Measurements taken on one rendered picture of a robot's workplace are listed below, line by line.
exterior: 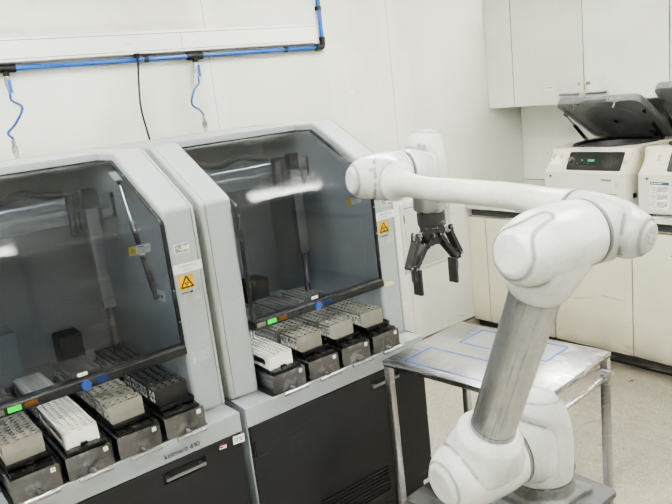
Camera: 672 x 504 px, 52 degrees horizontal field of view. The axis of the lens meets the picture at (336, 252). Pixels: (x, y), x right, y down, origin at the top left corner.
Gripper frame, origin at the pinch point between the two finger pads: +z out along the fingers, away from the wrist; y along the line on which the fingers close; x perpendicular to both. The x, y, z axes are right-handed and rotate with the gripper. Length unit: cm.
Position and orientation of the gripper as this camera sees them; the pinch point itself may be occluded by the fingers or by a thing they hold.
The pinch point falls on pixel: (436, 284)
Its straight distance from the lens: 188.5
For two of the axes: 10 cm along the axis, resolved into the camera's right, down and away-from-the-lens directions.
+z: 1.1, 9.7, 2.3
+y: 7.8, -2.3, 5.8
